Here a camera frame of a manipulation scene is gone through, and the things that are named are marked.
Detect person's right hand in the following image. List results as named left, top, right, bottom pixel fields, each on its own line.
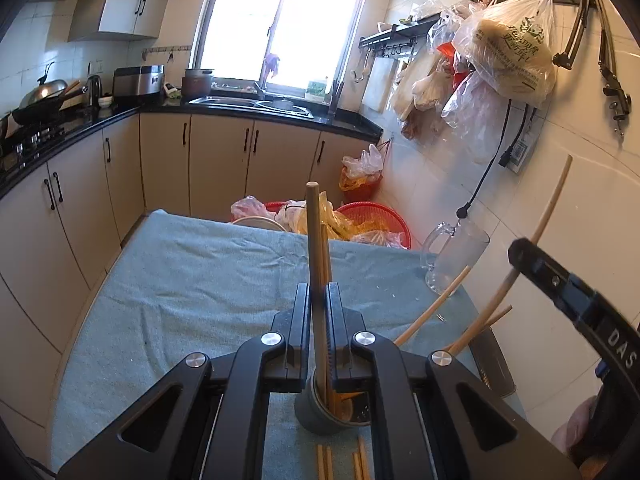
left=552, top=395, right=598, bottom=458

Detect silver and black rice cooker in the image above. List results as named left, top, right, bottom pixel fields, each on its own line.
left=113, top=64, right=166, bottom=99

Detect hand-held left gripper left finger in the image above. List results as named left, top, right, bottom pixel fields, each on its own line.
left=57, top=282, right=313, bottom=480

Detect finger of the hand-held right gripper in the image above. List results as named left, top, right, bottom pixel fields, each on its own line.
left=507, top=237, right=599, bottom=327

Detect hanging ladle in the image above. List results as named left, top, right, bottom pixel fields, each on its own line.
left=350, top=50, right=371, bottom=84

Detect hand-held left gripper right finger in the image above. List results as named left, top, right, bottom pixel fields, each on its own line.
left=325, top=282, right=583, bottom=480

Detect row of beige cabinet doors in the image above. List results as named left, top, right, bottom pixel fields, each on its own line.
left=0, top=112, right=379, bottom=461

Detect black wall shelf rack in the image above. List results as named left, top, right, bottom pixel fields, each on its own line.
left=358, top=12, right=442, bottom=59

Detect black knife holder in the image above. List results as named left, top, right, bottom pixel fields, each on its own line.
left=327, top=80, right=346, bottom=119

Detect bundle of hanging plastic bags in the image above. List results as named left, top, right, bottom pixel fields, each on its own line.
left=392, top=0, right=502, bottom=162

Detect clear glass mug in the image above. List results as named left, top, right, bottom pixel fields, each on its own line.
left=420, top=220, right=492, bottom=297

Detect black gas stove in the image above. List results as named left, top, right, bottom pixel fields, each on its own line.
left=0, top=124, right=67, bottom=173

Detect black wok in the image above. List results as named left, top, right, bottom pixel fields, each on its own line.
left=11, top=80, right=88, bottom=127

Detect white cutting board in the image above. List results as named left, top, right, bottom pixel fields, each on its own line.
left=361, top=57, right=396, bottom=114

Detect black power cable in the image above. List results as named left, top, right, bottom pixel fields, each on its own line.
left=456, top=97, right=514, bottom=219

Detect kitchen window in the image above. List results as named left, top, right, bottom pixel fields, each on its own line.
left=192, top=0, right=374, bottom=99

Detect steel double sink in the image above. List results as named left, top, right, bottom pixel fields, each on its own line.
left=189, top=94, right=315, bottom=120

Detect red plastic basket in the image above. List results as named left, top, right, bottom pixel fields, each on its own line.
left=336, top=201, right=412, bottom=252

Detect row of wooden chopsticks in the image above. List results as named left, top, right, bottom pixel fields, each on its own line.
left=315, top=435, right=372, bottom=480

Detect white power strip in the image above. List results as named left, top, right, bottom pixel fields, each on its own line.
left=505, top=104, right=539, bottom=177

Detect tan wooden chopstick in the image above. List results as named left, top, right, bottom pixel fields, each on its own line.
left=306, top=181, right=329, bottom=406
left=452, top=305, right=514, bottom=355
left=446, top=156, right=574, bottom=354
left=394, top=265, right=472, bottom=347
left=323, top=227, right=335, bottom=286

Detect yellow plastic bags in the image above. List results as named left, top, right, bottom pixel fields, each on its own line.
left=276, top=191, right=407, bottom=249

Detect pink plastic bag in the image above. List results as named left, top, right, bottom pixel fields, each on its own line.
left=230, top=196, right=279, bottom=224

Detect brown pot with lid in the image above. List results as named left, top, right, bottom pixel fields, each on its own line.
left=181, top=68, right=215, bottom=100

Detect small wall hook strip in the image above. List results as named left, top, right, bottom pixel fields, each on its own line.
left=141, top=46, right=192, bottom=64

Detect black kitchen countertop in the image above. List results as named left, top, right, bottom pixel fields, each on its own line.
left=0, top=92, right=384, bottom=201

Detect white upper wall cabinets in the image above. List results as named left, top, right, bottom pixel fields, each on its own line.
left=67, top=0, right=192, bottom=44

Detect steel wok lid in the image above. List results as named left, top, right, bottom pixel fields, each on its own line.
left=20, top=62, right=69, bottom=107

